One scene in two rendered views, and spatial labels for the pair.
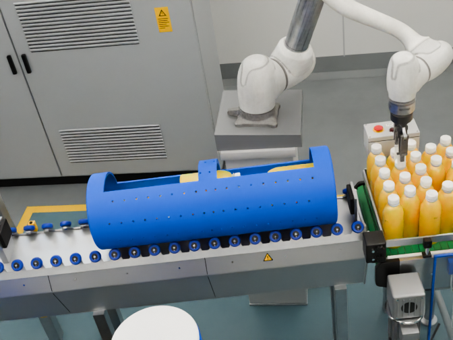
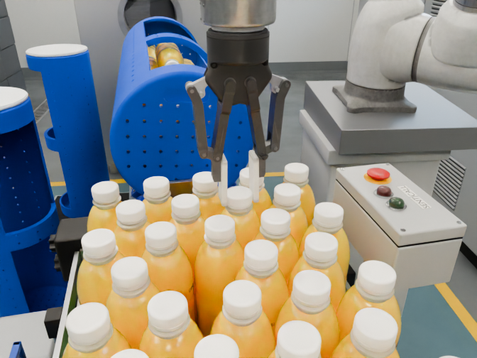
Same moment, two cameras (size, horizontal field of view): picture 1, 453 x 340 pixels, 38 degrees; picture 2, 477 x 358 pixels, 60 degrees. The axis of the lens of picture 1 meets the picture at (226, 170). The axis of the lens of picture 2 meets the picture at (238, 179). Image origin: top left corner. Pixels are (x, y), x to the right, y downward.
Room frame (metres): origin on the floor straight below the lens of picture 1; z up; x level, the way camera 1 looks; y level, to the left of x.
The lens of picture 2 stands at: (1.70, -1.12, 1.41)
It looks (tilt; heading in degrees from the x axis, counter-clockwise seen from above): 28 degrees down; 73
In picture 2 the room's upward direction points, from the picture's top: straight up
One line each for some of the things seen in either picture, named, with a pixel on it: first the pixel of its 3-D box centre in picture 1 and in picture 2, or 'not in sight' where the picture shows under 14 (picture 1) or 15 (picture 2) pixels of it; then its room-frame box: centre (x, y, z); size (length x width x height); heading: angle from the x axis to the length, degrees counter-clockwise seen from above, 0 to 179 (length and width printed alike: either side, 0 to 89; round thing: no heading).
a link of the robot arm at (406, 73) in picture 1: (405, 73); not in sight; (1.86, -0.64, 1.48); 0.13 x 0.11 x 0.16; 124
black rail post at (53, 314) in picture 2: (427, 247); (59, 334); (1.58, -0.64, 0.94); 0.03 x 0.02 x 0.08; 85
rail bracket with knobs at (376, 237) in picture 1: (374, 247); (84, 251); (1.61, -0.47, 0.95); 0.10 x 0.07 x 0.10; 175
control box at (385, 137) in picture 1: (391, 137); (388, 219); (2.09, -0.67, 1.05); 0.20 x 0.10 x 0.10; 85
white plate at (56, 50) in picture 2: not in sight; (57, 50); (1.48, 1.11, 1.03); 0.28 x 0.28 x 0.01
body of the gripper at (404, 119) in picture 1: (401, 121); (238, 66); (1.85, -0.63, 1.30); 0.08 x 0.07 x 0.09; 175
